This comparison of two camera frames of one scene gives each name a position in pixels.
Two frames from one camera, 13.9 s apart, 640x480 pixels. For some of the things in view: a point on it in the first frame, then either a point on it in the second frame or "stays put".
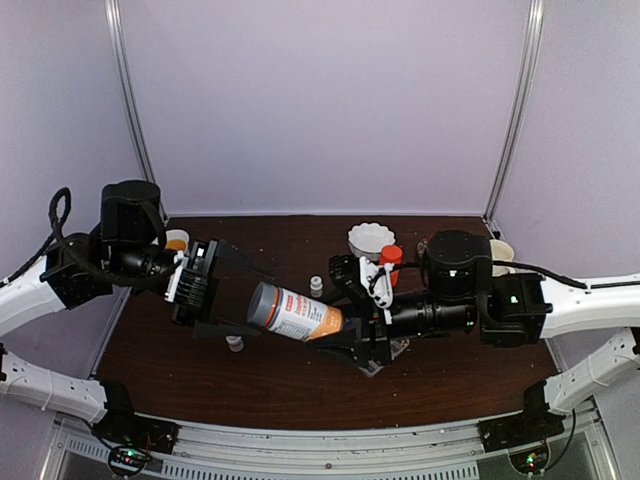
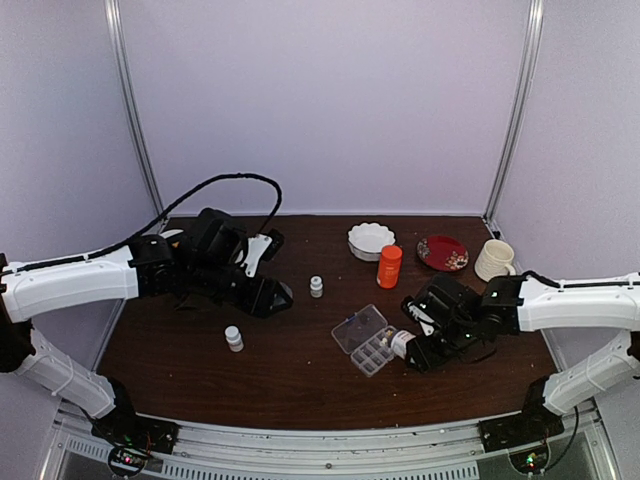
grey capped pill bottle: [292, 314] to [398, 342]
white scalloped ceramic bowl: [368, 239] stays put
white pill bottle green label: [316, 286] stays put
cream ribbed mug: [500, 251] stays put
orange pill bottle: [392, 254] stays put
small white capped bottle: [235, 343] stays put
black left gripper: [198, 286] to [249, 305]
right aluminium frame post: [520, 108] stays put
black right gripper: [371, 334] to [423, 356]
